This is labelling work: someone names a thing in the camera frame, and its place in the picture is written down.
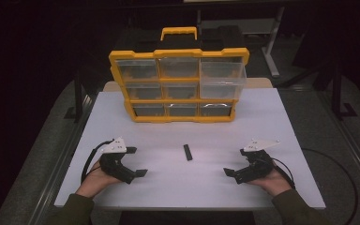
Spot large clear plastic drawer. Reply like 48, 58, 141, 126
199, 61, 248, 100

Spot group of small clear drawers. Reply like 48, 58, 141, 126
115, 57, 234, 118

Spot person's left hand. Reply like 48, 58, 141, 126
75, 158, 123, 199

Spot white desk with metal leg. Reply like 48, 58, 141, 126
199, 6, 286, 79

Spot black metal stand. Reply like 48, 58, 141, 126
330, 58, 359, 122
63, 70, 86, 124

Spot long black floor cable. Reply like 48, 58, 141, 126
300, 147, 359, 225

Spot person's right hand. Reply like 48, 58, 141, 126
247, 157, 293, 198

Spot beige wooden board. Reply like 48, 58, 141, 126
101, 77, 274, 94

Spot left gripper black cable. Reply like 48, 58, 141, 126
80, 138, 115, 186

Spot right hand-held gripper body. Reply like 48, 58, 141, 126
234, 138, 281, 186

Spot small black bar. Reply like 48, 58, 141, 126
183, 143, 194, 162

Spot yellow black organizer case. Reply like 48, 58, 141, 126
108, 25, 250, 124

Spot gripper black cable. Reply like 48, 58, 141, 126
271, 157, 296, 190
80, 138, 115, 186

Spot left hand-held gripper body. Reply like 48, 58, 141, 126
98, 136, 138, 186

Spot metal frame rail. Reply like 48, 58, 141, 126
318, 89, 360, 196
27, 90, 98, 225

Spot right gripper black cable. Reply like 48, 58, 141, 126
271, 157, 296, 190

